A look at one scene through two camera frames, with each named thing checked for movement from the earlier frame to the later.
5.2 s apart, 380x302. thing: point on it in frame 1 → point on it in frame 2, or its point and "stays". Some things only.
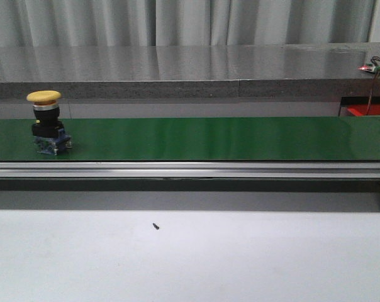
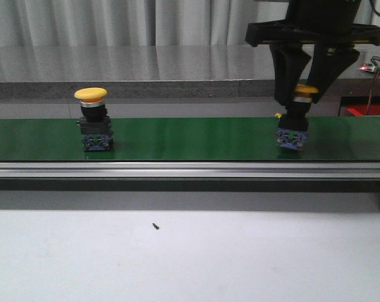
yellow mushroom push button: [48, 130] → [293, 126]
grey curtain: [178, 22] stays
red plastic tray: [375, 109] stays
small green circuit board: [370, 67] stays
